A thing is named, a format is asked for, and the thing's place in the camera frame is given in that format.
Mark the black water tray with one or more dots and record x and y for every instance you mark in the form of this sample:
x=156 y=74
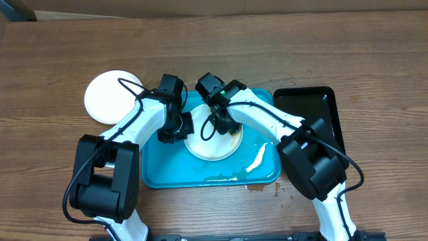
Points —
x=314 y=103

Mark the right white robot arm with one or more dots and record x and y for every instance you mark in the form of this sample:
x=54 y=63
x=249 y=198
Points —
x=327 y=193

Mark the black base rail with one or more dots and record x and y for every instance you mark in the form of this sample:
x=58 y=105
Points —
x=296 y=236

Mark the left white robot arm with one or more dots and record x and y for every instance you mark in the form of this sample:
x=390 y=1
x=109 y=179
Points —
x=105 y=184

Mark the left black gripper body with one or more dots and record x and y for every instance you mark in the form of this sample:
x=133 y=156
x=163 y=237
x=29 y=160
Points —
x=178 y=130

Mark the dark chair leg corner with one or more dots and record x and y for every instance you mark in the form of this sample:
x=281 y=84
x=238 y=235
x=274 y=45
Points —
x=17 y=10

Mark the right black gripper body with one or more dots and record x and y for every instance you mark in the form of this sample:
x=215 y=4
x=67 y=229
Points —
x=225 y=124

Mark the white plate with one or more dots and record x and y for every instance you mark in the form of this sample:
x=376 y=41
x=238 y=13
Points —
x=216 y=148
x=106 y=100

